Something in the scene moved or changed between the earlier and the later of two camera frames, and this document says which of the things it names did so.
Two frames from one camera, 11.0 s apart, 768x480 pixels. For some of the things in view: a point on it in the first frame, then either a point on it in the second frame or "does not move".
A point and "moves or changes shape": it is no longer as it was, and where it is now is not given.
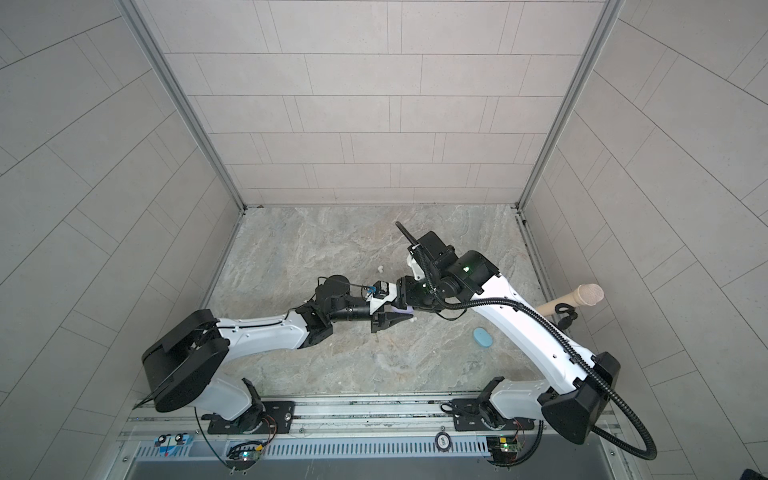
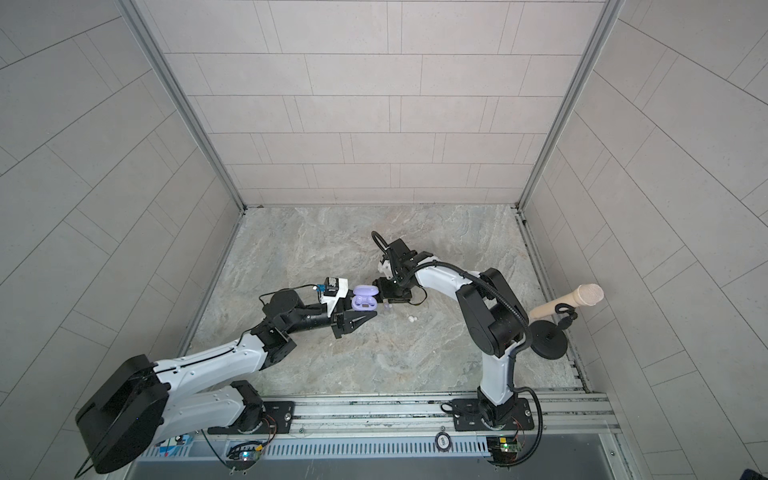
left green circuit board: x=242 y=457 does not move
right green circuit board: x=502 y=450 does not move
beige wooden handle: x=587 y=294 does not move
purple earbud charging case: x=408 y=310 moves or changes shape
